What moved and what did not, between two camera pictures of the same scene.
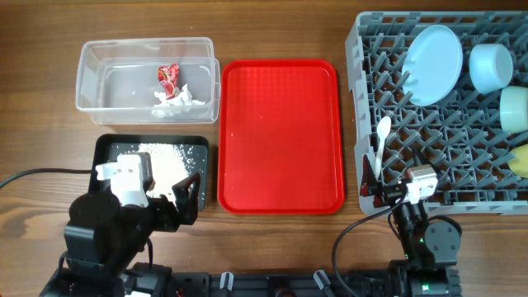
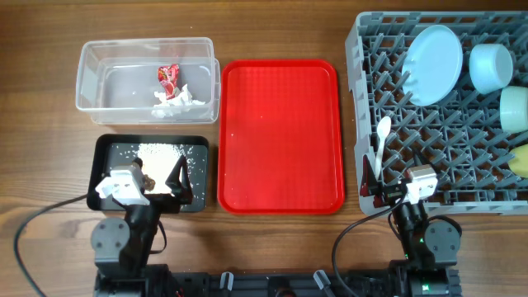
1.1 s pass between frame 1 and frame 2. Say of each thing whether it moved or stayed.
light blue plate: stayed
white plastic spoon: stayed
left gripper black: moved
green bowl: stayed
